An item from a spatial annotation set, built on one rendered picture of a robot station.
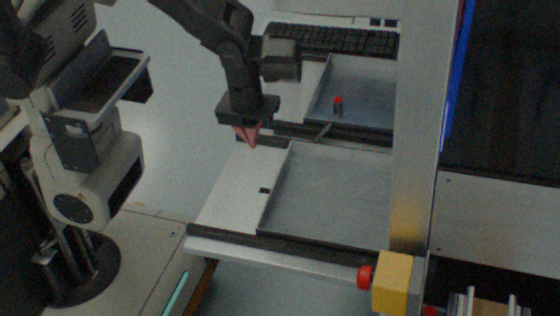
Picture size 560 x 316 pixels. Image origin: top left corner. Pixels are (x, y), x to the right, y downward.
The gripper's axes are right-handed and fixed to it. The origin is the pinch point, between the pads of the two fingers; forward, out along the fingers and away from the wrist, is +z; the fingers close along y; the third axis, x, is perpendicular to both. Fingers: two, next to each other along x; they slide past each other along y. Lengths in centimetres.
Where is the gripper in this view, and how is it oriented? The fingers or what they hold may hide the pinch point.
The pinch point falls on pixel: (253, 143)
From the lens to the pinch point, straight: 118.0
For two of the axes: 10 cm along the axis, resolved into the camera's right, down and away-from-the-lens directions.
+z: 0.9, 7.4, 6.7
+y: 9.5, 1.3, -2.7
